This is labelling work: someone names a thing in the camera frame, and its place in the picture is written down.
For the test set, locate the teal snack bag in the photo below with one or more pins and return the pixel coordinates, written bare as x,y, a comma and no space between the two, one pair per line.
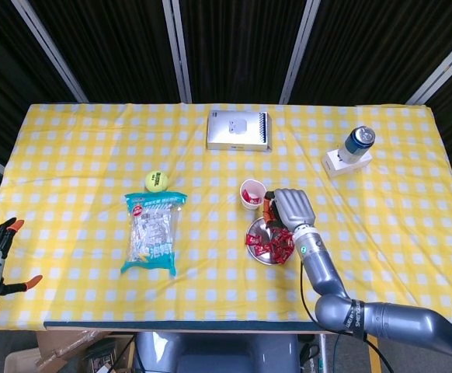
152,233

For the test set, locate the red candy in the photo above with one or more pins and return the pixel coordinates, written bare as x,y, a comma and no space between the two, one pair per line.
254,199
282,257
252,239
277,247
288,236
266,246
277,234
246,193

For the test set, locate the yellow tennis ball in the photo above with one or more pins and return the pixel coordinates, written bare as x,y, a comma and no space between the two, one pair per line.
156,180

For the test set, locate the brown cardboard box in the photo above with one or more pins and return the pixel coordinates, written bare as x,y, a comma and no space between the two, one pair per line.
63,346

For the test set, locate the yellow checkered tablecloth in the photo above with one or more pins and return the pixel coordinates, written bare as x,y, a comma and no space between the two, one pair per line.
94,147

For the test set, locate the round steel plate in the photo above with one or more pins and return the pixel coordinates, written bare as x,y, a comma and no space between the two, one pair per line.
258,230

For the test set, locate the small white box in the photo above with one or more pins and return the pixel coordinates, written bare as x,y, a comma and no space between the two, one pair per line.
342,169

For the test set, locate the black pleated curtain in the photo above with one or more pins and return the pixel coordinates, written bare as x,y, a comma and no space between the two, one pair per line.
241,50

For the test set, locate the silver earbuds box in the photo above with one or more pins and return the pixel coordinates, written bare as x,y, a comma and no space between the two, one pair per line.
233,130

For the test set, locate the white paper cup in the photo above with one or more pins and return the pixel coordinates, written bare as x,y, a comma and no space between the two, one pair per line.
249,206

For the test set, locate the blue beverage can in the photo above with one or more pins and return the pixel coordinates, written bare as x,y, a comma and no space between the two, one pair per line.
356,145

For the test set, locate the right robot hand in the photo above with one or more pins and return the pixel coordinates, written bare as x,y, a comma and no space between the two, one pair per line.
294,208

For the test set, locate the metal table leg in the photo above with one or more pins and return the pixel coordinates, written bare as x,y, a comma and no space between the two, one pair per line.
324,357

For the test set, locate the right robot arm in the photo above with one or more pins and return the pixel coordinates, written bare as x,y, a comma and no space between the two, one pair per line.
397,316

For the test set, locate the grey robot torso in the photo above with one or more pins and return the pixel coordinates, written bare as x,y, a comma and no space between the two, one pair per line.
218,353

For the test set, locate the white plastic bin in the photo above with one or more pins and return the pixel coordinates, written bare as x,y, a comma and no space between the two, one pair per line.
18,361

